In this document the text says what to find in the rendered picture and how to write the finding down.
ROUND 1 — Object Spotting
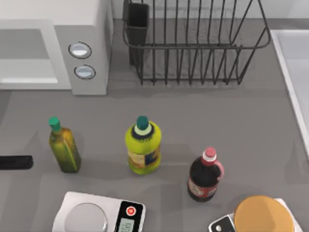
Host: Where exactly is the olive green square bottle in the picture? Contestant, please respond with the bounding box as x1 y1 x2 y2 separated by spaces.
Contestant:
48 116 82 174

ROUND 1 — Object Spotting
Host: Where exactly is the black wire dish rack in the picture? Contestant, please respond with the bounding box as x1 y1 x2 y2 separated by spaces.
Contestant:
122 0 271 86

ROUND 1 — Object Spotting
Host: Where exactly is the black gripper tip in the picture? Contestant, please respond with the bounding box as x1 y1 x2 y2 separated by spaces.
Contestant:
0 155 34 170

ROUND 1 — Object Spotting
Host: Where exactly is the pale microwave oven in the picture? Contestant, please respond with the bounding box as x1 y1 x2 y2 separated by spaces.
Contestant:
0 0 114 96

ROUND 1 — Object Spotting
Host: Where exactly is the white scale with steel plate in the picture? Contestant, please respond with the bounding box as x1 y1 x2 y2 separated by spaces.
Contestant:
52 191 146 232

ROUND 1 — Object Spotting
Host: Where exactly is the yellow green round bottle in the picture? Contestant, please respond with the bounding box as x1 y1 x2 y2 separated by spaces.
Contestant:
124 116 162 175

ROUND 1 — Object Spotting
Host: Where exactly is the large microwave knob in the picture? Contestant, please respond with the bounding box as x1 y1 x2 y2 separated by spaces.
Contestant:
68 41 92 59

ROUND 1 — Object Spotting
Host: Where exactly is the white scale with orange plate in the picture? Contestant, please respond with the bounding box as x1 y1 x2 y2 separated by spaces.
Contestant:
208 195 303 232

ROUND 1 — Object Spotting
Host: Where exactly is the dark bottle with pink handle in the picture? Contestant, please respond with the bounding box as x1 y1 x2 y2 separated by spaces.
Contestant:
187 146 225 203

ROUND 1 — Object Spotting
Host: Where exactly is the black cutlery holder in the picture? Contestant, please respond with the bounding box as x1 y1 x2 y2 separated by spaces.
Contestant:
122 0 150 65

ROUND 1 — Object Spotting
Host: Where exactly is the small microwave knob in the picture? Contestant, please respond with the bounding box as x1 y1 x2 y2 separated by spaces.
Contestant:
74 64 97 80

